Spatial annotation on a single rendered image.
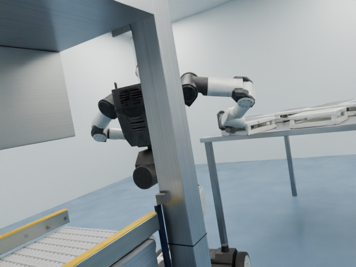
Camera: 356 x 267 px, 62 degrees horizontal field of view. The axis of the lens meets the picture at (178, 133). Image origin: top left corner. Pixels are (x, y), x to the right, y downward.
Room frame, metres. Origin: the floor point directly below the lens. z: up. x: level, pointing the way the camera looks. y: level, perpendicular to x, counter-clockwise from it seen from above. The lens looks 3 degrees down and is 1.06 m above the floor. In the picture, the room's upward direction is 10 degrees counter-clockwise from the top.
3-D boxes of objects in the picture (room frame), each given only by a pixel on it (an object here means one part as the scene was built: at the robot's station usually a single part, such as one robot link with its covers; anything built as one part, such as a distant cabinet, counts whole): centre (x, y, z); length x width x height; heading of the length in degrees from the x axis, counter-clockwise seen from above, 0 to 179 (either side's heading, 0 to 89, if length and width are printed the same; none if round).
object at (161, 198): (0.58, 0.05, 0.90); 0.02 x 0.01 x 0.02; 58
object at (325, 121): (1.66, -0.79, 0.89); 0.24 x 0.24 x 0.02; 49
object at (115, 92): (1.51, 0.13, 1.10); 0.34 x 0.30 x 0.36; 66
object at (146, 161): (1.48, 0.14, 0.83); 0.28 x 0.13 x 0.18; 156
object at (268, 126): (1.89, -0.45, 0.89); 0.24 x 0.24 x 0.02; 31
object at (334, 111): (1.66, -0.79, 0.94); 0.25 x 0.24 x 0.02; 49
